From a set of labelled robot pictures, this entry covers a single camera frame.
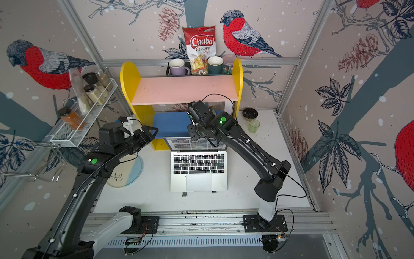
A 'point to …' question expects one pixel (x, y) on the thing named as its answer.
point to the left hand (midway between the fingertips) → (156, 129)
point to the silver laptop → (197, 165)
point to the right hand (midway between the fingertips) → (192, 129)
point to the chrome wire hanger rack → (55, 149)
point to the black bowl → (249, 114)
